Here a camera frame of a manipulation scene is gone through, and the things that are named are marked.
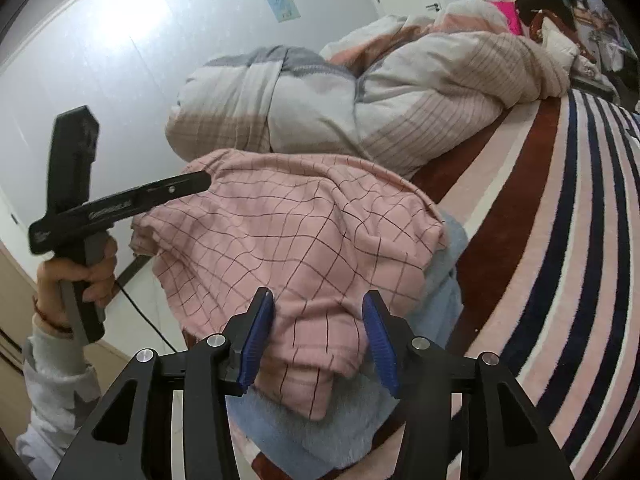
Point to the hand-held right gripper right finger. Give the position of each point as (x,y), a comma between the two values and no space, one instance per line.
(380,345)

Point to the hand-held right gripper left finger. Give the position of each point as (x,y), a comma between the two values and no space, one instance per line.
(257,340)

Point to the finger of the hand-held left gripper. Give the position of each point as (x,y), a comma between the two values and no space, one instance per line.
(180,185)

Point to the pink checked pants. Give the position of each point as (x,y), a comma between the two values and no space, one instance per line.
(300,240)

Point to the person's left hand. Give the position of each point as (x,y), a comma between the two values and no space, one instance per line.
(47,290)

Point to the light blue fleece blanket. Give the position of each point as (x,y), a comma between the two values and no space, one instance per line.
(440,280)

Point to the striped printed blanket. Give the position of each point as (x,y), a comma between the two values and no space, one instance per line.
(550,270)

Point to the beige and grey comforter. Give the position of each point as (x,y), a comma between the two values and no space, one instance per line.
(350,95)

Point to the white quilted garment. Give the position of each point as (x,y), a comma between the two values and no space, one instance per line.
(562,45)

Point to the pink bag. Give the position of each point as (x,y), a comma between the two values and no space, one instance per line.
(507,17)

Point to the red floral garment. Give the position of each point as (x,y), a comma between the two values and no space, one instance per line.
(542,25)

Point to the black garment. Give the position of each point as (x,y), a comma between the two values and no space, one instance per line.
(542,0)

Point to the blue wall poster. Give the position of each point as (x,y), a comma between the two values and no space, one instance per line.
(281,4)

